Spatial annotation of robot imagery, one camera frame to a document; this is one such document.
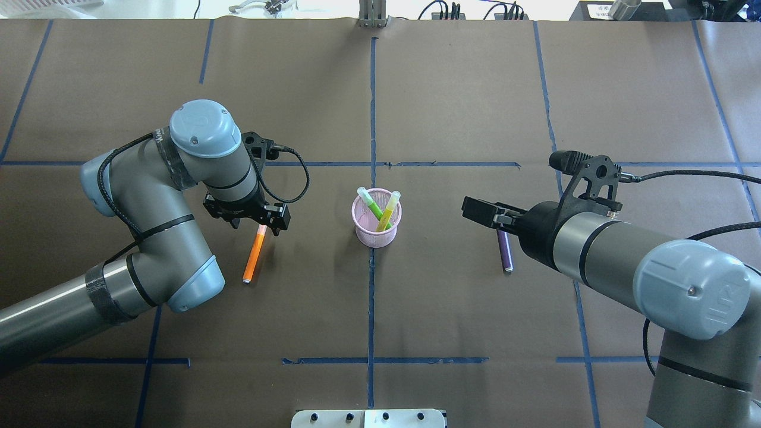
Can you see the orange highlighter pen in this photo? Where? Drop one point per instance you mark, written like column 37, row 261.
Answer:
column 254, row 254

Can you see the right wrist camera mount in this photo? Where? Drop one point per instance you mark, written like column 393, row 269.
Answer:
column 593, row 185

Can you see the black power strip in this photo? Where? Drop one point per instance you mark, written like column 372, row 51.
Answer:
column 475, row 10

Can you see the purple highlighter pen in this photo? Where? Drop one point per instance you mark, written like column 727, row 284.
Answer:
column 505, row 251

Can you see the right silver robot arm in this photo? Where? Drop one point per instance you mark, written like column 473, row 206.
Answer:
column 706, row 301

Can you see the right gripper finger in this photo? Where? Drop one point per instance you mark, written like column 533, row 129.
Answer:
column 492, row 215

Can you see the pink mesh pen holder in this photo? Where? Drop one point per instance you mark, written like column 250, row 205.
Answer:
column 365, row 223

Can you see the aluminium frame post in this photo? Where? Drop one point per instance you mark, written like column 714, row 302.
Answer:
column 372, row 14

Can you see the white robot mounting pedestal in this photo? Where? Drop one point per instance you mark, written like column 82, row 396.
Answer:
column 414, row 417

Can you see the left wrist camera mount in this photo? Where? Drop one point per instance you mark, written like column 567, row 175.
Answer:
column 260, row 149

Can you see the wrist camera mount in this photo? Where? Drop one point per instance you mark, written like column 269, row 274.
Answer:
column 593, row 185
column 260, row 149

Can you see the yellow highlighter pen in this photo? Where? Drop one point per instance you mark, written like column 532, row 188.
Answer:
column 384, row 221

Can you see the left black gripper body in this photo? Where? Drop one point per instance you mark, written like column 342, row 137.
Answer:
column 240, row 211

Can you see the green highlighter pen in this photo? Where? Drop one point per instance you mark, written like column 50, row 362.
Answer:
column 368, row 200

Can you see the small metal cup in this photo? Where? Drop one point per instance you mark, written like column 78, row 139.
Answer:
column 623, row 10

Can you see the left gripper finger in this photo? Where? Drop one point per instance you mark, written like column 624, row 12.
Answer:
column 280, row 218

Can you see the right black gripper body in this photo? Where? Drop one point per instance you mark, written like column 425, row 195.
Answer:
column 537, row 228

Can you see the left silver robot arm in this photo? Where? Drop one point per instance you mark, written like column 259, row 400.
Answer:
column 168, row 260

